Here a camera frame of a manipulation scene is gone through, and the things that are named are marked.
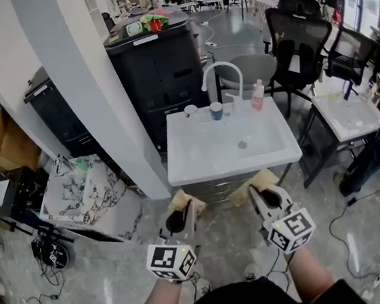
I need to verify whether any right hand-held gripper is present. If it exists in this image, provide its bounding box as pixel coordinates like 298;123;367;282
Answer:
248;180;320;259

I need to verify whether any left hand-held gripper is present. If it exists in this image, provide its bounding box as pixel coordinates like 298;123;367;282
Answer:
139;198;206;286

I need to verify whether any wooden brush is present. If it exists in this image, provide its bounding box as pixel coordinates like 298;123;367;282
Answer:
226;167;282;209
165;186;209;223

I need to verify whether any blue cup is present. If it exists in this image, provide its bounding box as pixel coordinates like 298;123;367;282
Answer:
209;102;225;122

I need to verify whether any person's right forearm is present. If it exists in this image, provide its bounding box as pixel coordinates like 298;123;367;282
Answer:
282;244;338;304

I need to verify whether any person's left forearm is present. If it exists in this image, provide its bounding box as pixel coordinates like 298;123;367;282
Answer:
129;275;188;304

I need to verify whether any metal sink stand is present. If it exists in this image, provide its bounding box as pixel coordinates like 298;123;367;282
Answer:
175;165;296;207

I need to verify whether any black sink stand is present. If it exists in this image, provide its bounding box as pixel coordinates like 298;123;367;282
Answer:
293;97;375;189

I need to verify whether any person's left shoe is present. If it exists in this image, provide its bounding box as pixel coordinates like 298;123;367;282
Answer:
190;270;212;297

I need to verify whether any person's shoe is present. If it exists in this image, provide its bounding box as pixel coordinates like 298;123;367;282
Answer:
242;262;260;282
190;270;212;297

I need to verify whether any person's right shoe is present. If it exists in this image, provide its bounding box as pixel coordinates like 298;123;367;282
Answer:
242;262;260;282

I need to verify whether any large white sink basin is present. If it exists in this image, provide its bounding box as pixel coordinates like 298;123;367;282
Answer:
160;93;305;188

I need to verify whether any person's black shirt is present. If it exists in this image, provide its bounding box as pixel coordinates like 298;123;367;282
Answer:
117;266;368;304

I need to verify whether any pink soap bottle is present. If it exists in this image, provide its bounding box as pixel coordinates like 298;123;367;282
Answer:
249;79;268;111

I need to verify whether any white curved faucet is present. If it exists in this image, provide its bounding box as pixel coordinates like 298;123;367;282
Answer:
198;59;247;118

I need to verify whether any marble pattern sink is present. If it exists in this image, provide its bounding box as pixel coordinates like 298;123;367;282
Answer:
34;149;146;253

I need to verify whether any small green container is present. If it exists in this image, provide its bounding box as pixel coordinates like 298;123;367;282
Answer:
73;155;91;172

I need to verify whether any small white sink basin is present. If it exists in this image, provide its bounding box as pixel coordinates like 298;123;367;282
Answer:
311;87;380;146

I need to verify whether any black round floor device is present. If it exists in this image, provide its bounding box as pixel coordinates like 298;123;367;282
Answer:
30;229;76;272

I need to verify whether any chrome faucet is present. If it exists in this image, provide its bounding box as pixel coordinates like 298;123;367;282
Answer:
54;154;72;174

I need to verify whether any grey chair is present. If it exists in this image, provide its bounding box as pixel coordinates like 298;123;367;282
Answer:
216;51;280;94

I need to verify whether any tall black copier machine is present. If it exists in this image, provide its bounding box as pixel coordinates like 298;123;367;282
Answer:
100;14;215;157

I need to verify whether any black mesh chair with headrest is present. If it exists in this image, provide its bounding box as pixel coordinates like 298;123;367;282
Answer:
259;0;343;118

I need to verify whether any low black cabinet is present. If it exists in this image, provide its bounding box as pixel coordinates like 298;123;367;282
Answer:
20;61;109;163

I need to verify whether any black mesh office chair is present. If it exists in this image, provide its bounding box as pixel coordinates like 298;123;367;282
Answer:
318;20;380;99

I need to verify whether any white arch column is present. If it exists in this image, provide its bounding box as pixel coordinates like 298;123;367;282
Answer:
0;0;172;218

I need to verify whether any brown cardboard box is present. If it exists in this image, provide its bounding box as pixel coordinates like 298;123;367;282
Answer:
0;107;43;177

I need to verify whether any red plastic container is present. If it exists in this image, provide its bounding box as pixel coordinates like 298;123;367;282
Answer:
148;17;163;34

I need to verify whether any pale green lidded box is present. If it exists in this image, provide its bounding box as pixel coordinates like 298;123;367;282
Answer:
125;20;145;37

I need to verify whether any checkered tablecloth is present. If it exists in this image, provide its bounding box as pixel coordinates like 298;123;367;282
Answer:
254;0;282;25

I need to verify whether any green cloth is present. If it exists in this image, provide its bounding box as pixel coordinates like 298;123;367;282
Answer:
139;11;170;32

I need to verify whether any pink cloth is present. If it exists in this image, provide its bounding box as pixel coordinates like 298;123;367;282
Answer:
149;5;175;19

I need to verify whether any black power cable with adapter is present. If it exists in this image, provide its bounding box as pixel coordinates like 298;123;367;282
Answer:
322;173;380;282

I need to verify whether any black floor cable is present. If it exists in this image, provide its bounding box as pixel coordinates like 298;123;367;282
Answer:
21;264;68;304

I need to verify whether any white extension cable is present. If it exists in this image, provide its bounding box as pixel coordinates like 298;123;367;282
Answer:
199;3;267;51

